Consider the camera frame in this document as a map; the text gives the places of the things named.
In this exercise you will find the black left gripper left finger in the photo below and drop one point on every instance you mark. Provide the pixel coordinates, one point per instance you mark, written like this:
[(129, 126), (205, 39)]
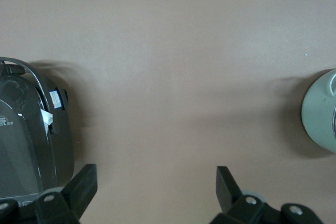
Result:
[(71, 197)]

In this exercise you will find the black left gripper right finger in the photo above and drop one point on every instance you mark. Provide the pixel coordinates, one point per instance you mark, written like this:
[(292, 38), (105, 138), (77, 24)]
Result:
[(231, 203)]

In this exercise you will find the dark grey rice cooker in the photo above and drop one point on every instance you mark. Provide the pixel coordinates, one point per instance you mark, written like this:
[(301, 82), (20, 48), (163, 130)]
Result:
[(60, 129)]

